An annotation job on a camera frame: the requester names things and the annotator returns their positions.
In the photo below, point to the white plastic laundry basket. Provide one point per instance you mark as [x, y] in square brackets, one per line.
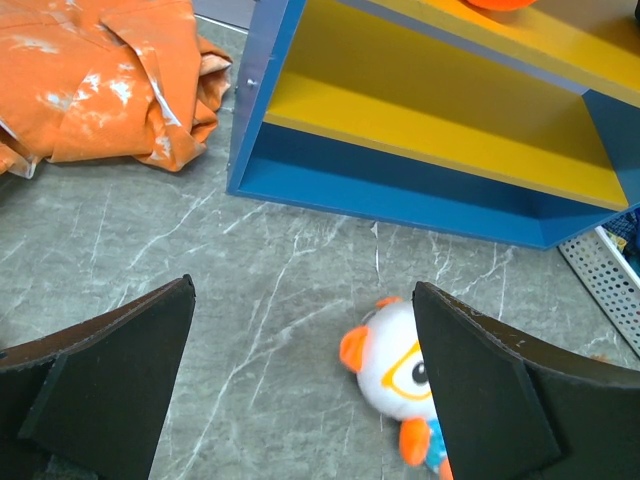
[610, 279]

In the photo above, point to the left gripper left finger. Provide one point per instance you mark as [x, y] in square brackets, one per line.
[96, 393]

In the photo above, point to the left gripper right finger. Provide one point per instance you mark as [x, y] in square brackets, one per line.
[512, 406]

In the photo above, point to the white plush blue dotted dress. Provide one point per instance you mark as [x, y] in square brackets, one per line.
[385, 355]

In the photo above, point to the blue clothes pile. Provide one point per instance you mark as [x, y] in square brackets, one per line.
[623, 230]

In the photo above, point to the boy doll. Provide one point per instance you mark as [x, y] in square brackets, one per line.
[501, 5]

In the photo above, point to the orange white tie-dye cloth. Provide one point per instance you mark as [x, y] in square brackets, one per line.
[87, 80]

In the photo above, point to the blue pink yellow toy shelf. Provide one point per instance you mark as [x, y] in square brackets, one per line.
[516, 127]

